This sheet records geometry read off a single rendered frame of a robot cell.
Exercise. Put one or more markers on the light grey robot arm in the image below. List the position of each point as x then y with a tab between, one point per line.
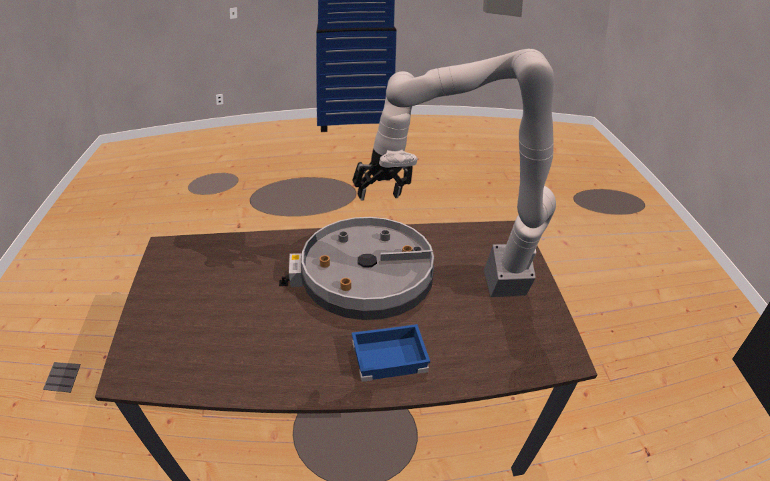
536	202

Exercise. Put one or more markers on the grey round turntable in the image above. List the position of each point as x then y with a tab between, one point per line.
386	282

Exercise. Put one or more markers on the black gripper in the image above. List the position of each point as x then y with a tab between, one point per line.
379	173

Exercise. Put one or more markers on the blue crate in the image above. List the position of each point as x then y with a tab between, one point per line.
400	349

